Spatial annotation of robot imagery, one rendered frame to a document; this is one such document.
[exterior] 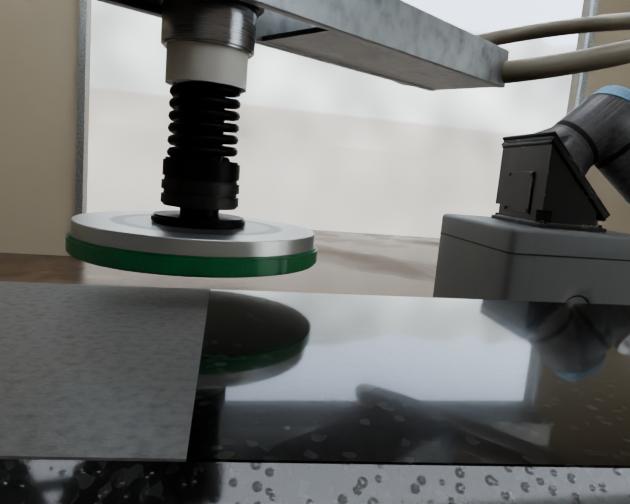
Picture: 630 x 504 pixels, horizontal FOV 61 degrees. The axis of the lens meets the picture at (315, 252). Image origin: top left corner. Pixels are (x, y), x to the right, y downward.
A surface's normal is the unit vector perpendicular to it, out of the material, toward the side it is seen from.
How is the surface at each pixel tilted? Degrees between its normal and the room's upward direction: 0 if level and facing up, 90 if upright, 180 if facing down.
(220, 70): 90
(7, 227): 90
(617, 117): 78
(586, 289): 90
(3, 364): 0
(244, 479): 45
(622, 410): 0
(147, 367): 0
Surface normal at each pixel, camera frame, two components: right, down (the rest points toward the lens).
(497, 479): 0.14, -0.59
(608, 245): 0.19, 0.16
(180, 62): -0.45, 0.09
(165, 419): 0.08, -0.99
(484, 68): 0.72, 0.16
